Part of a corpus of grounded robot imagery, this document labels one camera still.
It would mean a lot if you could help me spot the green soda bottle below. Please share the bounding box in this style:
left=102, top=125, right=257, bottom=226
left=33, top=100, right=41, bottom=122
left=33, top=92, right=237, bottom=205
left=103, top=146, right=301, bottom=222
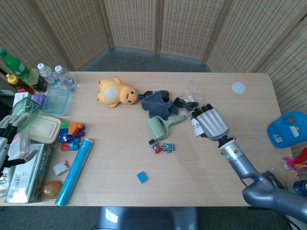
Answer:
left=0, top=48, right=31, bottom=81

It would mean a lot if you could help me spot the yellow plush toy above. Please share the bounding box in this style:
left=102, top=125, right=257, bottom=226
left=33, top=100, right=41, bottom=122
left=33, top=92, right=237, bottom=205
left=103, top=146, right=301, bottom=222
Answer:
left=96, top=75, right=139, bottom=108

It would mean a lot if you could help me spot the blue can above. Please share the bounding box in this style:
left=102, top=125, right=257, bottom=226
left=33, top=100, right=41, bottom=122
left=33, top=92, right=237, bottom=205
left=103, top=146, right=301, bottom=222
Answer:
left=286, top=179, right=307, bottom=195

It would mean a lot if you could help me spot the grey cloth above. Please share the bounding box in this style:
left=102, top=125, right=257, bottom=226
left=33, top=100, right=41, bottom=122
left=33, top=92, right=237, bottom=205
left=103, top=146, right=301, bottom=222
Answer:
left=141, top=92, right=179, bottom=120

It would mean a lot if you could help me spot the clear water bottle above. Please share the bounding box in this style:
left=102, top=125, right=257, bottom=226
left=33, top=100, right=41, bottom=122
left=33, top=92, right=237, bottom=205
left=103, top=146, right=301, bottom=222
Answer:
left=54, top=65, right=78, bottom=92
left=37, top=63, right=62, bottom=87

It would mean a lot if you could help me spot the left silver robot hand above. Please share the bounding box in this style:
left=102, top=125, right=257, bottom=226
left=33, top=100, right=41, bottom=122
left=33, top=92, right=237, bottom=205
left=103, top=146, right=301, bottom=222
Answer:
left=0, top=113, right=39, bottom=172

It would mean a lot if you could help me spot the white paper cup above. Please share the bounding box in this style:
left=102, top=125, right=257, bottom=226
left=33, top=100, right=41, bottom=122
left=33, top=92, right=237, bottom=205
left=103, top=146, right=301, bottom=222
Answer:
left=190, top=116, right=204, bottom=138

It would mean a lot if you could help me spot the black flat device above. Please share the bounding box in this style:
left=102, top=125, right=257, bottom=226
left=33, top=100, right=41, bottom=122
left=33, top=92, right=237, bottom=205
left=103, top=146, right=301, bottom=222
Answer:
left=260, top=170, right=285, bottom=190

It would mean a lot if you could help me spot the yellow-capped sauce bottle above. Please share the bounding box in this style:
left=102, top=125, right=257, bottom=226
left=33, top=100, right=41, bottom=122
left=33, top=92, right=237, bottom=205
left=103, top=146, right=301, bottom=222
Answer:
left=6, top=73, right=35, bottom=94

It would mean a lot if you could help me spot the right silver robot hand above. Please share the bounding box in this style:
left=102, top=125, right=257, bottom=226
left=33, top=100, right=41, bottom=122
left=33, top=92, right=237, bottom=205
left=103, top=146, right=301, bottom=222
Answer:
left=190, top=103, right=230, bottom=142

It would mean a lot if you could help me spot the clear crumpled plastic wrap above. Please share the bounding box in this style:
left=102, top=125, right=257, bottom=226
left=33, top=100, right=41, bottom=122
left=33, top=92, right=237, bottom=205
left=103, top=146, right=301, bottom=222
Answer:
left=181, top=78, right=205, bottom=108

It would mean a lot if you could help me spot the green tea box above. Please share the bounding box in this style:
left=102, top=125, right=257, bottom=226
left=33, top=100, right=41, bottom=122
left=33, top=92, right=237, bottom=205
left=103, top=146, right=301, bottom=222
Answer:
left=4, top=143, right=53, bottom=204

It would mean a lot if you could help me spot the clear blue-rimmed food container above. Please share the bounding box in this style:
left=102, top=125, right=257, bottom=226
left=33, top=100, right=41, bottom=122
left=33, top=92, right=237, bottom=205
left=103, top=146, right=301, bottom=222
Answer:
left=41, top=87, right=71, bottom=116

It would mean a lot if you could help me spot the dark bottle with clear cap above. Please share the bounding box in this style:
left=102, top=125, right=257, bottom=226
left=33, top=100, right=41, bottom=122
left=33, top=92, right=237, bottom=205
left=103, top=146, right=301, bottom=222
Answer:
left=27, top=69, right=48, bottom=93

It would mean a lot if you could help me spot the large blue building block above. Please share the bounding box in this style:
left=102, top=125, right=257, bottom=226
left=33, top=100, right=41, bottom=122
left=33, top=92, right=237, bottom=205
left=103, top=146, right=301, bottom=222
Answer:
left=59, top=128, right=75, bottom=143

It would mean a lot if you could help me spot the small silver packet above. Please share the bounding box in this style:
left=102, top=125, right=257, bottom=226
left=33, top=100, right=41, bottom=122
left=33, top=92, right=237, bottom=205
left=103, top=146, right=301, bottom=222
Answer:
left=52, top=161, right=70, bottom=177

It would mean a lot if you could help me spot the purple box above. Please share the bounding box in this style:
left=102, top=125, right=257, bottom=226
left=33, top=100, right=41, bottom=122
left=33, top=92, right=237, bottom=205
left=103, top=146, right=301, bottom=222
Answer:
left=30, top=93, right=47, bottom=107

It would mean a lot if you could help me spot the white round disc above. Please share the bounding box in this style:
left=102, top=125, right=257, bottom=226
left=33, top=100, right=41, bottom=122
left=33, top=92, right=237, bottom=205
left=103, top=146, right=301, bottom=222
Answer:
left=231, top=81, right=247, bottom=94

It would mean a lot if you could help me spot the red push button switch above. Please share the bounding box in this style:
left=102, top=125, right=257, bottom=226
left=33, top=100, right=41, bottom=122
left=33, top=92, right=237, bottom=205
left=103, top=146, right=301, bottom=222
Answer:
left=149, top=138, right=162, bottom=154

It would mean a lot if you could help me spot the purple building block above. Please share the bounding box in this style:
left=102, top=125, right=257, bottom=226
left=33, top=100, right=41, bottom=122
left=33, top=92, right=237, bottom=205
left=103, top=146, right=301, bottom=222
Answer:
left=76, top=123, right=86, bottom=138

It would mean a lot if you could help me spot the blue detergent bottle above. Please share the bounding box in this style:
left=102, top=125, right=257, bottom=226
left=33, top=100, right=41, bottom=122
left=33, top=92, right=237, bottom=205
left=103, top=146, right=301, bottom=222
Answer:
left=267, top=111, right=307, bottom=150

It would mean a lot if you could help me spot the green transparent plastic container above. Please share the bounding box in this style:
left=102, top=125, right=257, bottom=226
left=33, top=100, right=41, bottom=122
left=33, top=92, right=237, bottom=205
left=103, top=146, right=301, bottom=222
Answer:
left=11, top=96, right=41, bottom=132

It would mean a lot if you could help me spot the white box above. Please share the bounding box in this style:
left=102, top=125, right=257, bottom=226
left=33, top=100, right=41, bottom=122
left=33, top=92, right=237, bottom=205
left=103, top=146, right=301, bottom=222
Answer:
left=13, top=92, right=32, bottom=106

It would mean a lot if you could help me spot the orange building block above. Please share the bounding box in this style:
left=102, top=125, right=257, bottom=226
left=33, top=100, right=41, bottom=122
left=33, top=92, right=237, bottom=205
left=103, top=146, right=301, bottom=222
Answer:
left=68, top=122, right=83, bottom=135

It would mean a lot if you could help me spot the red yellow feather shuttlecock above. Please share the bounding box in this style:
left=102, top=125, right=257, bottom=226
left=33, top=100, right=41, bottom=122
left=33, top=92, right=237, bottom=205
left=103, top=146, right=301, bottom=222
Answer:
left=283, top=147, right=307, bottom=177

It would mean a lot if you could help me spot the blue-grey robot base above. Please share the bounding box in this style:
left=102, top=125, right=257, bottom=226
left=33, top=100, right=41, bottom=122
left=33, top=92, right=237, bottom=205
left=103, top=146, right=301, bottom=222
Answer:
left=95, top=206, right=200, bottom=230

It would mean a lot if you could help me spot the blue paper roll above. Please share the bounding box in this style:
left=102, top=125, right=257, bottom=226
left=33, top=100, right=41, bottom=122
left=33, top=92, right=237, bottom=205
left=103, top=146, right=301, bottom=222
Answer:
left=55, top=138, right=94, bottom=207

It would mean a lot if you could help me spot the small blue building block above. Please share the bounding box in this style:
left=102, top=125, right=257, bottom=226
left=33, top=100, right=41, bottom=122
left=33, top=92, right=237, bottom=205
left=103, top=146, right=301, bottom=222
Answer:
left=69, top=136, right=83, bottom=150

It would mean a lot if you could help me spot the black plastic bag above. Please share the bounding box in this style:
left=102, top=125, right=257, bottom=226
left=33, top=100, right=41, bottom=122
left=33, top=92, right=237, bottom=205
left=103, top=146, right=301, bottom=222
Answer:
left=173, top=97, right=200, bottom=112

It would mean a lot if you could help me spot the dark cola bottle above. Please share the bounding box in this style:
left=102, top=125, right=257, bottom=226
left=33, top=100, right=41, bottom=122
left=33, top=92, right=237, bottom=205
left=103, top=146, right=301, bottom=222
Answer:
left=138, top=89, right=171, bottom=103

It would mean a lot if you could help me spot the beige lunch box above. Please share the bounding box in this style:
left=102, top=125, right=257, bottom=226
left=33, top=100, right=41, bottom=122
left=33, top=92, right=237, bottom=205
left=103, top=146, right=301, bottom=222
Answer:
left=30, top=114, right=62, bottom=144

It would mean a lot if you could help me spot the round orange jar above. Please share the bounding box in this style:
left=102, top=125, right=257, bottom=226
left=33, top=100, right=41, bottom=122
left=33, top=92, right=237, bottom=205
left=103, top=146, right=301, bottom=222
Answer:
left=42, top=180, right=63, bottom=199

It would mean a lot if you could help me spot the green lint roller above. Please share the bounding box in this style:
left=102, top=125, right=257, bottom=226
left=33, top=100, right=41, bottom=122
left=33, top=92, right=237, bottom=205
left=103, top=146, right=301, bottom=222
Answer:
left=147, top=115, right=188, bottom=141

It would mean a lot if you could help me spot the clear zip bag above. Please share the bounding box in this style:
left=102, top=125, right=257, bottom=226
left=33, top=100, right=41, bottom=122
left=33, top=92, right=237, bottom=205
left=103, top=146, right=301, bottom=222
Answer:
left=14, top=130, right=33, bottom=160

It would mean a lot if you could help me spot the woven bamboo folding screen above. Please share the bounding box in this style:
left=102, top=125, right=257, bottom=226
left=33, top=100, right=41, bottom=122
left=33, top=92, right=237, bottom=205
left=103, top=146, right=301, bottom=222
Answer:
left=0, top=0, right=307, bottom=115

